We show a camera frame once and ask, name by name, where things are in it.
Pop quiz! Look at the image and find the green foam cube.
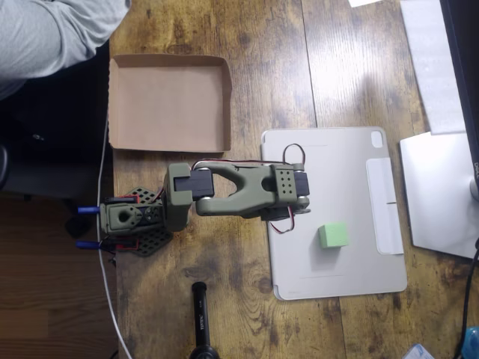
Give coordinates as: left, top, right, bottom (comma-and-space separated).
317, 222, 351, 248

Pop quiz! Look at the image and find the brown cardboard tray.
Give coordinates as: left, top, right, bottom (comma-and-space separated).
107, 53, 233, 153

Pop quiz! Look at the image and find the tablet in grey folio case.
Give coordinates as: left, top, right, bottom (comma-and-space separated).
260, 126, 408, 301

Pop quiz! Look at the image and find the silver monitor stand base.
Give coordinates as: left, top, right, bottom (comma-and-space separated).
398, 131, 479, 260

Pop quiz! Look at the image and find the white and blue box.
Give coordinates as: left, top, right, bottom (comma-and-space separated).
403, 343, 437, 359

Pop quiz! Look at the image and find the light blue round object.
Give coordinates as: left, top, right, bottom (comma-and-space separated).
460, 325, 479, 359

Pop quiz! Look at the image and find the black computer monitor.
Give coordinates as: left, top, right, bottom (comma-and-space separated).
439, 0, 479, 180

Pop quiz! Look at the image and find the red black servo wire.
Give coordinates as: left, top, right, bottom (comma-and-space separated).
192, 143, 308, 169

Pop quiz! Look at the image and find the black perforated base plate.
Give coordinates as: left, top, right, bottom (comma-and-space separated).
123, 185, 174, 259

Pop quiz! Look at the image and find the black cylindrical handle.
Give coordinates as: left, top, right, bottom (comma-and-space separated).
188, 281, 222, 359

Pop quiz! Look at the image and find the white cable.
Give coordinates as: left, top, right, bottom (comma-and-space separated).
96, 115, 132, 359

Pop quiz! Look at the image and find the black cable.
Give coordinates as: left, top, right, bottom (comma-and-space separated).
457, 237, 479, 359

